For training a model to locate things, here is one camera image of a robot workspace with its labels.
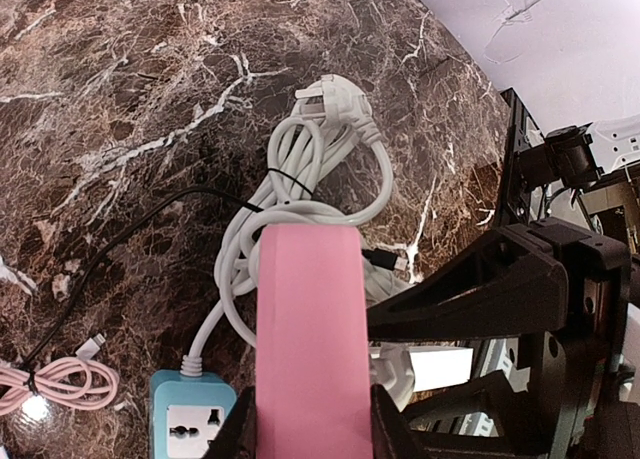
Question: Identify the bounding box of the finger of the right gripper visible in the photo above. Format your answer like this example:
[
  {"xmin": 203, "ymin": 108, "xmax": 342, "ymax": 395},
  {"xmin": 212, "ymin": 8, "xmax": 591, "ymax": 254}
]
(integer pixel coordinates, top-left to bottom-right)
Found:
[
  {"xmin": 367, "ymin": 225, "xmax": 569, "ymax": 342},
  {"xmin": 403, "ymin": 371, "xmax": 535, "ymax": 458}
]

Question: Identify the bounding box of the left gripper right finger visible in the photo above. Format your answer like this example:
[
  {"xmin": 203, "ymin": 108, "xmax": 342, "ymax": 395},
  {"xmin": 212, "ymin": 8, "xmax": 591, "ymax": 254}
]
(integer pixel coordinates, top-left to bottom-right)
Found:
[{"xmin": 370, "ymin": 384, "xmax": 427, "ymax": 459}]

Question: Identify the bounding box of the pink triangular power strip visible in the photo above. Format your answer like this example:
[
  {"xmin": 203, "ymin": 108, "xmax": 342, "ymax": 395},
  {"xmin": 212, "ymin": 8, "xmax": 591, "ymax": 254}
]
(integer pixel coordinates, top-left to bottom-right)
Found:
[{"xmin": 256, "ymin": 224, "xmax": 373, "ymax": 458}]

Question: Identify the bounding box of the black cable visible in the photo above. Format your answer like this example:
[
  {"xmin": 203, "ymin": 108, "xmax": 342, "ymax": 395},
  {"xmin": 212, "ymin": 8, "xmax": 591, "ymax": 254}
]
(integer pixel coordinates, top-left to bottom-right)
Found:
[{"xmin": 19, "ymin": 186, "xmax": 264, "ymax": 370}]

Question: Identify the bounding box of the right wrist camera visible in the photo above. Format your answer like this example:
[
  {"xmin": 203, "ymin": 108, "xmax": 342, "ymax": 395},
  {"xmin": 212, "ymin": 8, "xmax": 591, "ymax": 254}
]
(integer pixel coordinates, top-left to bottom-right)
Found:
[{"xmin": 517, "ymin": 125, "xmax": 604, "ymax": 192}]

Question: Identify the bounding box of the white power strip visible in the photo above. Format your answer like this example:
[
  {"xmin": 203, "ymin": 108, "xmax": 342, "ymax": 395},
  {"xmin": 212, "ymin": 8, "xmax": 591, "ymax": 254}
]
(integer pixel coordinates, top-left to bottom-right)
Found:
[{"xmin": 409, "ymin": 346, "xmax": 474, "ymax": 392}]

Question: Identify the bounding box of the pink usb cable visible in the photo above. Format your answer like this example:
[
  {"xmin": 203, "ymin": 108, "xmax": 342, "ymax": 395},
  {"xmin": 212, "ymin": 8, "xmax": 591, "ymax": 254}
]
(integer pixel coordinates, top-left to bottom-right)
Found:
[{"xmin": 0, "ymin": 332, "xmax": 121, "ymax": 418}]

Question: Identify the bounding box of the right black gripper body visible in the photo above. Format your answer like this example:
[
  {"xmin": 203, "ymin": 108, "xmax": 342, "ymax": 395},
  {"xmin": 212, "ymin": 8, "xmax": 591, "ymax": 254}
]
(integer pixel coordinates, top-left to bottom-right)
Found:
[{"xmin": 519, "ymin": 219, "xmax": 639, "ymax": 458}]

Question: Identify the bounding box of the teal power strip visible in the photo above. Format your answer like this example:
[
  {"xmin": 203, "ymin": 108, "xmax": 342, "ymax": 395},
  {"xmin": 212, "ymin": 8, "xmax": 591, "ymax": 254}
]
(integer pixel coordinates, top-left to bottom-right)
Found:
[{"xmin": 149, "ymin": 369, "xmax": 237, "ymax": 459}]

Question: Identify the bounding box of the black front rail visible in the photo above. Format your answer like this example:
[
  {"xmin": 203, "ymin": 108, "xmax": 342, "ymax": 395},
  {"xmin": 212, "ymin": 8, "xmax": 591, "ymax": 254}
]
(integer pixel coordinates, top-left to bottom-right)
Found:
[{"xmin": 491, "ymin": 88, "xmax": 535, "ymax": 228}]

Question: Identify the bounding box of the white power cord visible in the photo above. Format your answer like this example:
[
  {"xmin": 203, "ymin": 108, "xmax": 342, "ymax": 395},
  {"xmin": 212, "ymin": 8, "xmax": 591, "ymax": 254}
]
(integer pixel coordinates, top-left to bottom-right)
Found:
[{"xmin": 180, "ymin": 74, "xmax": 426, "ymax": 380}]

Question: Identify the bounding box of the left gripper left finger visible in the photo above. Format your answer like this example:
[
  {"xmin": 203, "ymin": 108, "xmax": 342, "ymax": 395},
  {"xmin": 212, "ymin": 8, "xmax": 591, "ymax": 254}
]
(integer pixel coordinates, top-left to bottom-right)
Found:
[{"xmin": 204, "ymin": 386, "xmax": 257, "ymax": 459}]

